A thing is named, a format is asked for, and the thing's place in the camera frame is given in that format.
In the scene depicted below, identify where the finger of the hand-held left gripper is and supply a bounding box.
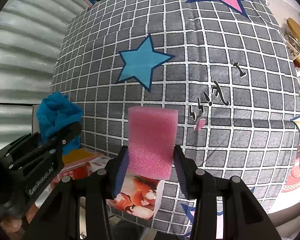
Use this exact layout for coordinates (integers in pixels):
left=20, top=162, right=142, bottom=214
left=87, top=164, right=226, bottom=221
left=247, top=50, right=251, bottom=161
left=40, top=122, right=82, bottom=156
left=0, top=132, right=42, bottom=161

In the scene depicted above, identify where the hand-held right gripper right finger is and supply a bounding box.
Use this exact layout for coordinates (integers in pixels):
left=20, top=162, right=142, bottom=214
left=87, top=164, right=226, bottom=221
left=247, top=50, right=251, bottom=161
left=172, top=145, right=282, bottom=240

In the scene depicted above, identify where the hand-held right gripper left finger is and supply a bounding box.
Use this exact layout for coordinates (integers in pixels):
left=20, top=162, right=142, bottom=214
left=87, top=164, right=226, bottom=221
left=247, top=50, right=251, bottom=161
left=27, top=146, right=129, bottom=240

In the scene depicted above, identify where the blue fuzzy cloth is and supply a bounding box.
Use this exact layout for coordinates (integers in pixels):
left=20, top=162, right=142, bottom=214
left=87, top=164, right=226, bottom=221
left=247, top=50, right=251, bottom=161
left=36, top=92, right=85, bottom=156

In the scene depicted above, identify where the large pink sponge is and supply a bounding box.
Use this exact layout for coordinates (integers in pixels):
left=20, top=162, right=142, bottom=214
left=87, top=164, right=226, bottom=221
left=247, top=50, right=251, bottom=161
left=127, top=106, right=178, bottom=181

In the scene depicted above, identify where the person's left hand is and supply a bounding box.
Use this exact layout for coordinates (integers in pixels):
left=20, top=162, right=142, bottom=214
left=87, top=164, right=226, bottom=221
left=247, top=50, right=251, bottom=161
left=0, top=211, right=24, bottom=234

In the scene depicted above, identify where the floral tissue box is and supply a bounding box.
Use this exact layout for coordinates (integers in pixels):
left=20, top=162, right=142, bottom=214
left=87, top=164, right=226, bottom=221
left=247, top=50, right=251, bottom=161
left=106, top=174, right=165, bottom=221

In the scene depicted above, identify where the small pink scrap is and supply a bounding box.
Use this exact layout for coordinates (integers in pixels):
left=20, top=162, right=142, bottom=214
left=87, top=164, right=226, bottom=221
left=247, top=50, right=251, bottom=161
left=193, top=119, right=207, bottom=131

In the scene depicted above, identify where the grey checked star blanket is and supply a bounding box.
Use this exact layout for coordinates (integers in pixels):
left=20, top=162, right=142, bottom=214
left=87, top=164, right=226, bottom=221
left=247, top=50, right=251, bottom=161
left=51, top=0, right=300, bottom=238

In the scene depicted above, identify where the red round mat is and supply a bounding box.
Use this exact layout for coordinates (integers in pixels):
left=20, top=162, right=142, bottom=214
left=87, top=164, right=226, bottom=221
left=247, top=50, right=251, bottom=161
left=281, top=174, right=300, bottom=194

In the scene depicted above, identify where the glass jar with gold lid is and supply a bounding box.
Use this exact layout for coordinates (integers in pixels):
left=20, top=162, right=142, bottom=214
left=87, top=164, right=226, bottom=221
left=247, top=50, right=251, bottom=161
left=281, top=17, right=300, bottom=61

